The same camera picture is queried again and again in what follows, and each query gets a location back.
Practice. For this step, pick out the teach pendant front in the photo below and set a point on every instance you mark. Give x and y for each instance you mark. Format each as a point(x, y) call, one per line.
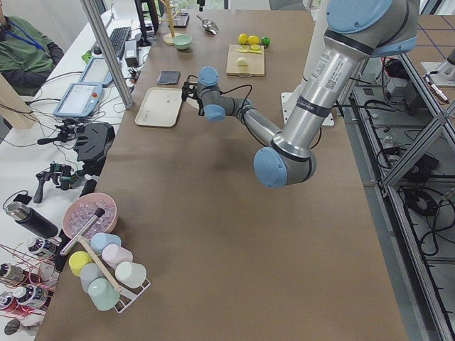
point(80, 100)

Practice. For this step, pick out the white cup rack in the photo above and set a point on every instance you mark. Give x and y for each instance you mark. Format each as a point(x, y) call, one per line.
point(128, 296)

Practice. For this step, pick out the pink cup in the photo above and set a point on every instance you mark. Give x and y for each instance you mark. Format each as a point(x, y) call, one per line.
point(113, 255)

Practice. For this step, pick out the grey cup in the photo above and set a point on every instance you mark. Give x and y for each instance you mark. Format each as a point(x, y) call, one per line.
point(88, 274)

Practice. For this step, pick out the teach pendant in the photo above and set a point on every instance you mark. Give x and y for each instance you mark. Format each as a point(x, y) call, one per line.
point(96, 71)
point(80, 100)

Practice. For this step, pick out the white steamed bun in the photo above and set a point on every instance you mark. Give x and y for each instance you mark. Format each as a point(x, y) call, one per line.
point(242, 62)

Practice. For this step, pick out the pink bowl with ice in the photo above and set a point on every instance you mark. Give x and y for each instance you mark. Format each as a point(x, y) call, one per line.
point(78, 214)

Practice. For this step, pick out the yellow cup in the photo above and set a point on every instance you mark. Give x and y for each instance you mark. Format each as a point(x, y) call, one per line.
point(78, 260)

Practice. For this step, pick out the light green bowl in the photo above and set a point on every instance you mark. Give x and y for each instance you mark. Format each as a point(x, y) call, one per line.
point(182, 41)

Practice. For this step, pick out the whole lemon upper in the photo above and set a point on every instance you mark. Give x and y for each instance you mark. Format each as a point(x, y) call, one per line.
point(253, 40)

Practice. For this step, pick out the seated person green jacket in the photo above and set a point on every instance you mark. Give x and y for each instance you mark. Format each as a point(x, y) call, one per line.
point(28, 56)

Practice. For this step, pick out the black thermos bottle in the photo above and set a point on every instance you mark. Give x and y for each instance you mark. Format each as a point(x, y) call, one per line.
point(31, 219)

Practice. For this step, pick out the teach pendant rear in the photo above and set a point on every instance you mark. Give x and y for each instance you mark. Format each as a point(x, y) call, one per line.
point(96, 71)

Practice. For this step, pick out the mint green cup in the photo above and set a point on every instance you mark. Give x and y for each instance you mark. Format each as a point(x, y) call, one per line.
point(103, 294)

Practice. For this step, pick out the wooden mug tree stand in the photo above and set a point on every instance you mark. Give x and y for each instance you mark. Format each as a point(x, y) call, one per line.
point(169, 37)

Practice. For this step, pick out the white cup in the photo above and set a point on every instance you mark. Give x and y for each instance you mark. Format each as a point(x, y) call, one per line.
point(131, 274)

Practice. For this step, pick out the wooden stick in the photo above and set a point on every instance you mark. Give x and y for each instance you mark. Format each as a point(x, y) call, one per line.
point(100, 265)

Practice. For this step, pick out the folded grey cloth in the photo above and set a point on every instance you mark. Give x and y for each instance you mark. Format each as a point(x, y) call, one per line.
point(168, 77)

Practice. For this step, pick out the light blue cup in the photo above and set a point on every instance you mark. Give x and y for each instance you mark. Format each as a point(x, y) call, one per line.
point(101, 240)

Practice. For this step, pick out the aluminium frame post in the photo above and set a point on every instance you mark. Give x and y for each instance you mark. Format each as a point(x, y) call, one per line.
point(98, 28)

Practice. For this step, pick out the green lime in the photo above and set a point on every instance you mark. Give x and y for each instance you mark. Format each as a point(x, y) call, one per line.
point(265, 41)

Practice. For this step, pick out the bamboo cutting board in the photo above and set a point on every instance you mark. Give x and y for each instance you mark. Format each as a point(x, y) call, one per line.
point(256, 62)

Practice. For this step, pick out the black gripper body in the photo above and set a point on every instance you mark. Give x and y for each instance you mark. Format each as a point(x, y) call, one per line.
point(194, 95)

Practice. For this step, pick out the metal scoop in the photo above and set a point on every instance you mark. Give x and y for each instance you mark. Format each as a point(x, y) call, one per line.
point(208, 25)

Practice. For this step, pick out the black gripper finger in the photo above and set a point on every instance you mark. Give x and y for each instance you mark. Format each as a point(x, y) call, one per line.
point(184, 94)

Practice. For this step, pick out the whole lemon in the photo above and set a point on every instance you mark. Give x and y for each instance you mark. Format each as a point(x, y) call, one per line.
point(242, 38)
point(253, 40)

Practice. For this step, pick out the whole lemon lower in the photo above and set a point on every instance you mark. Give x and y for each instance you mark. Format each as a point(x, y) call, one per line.
point(242, 38)

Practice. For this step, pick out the black keyboard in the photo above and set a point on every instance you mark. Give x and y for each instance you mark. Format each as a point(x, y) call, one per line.
point(118, 37)

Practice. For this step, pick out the dark framed tray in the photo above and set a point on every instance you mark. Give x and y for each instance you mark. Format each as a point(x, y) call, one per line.
point(179, 21)

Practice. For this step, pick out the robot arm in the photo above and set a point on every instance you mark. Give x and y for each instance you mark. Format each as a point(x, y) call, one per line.
point(356, 30)

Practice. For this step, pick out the cream rabbit tray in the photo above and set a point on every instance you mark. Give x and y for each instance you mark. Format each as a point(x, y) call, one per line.
point(159, 108)

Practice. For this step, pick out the yellow plastic knife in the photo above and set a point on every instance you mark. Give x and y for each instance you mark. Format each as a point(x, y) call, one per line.
point(252, 51)

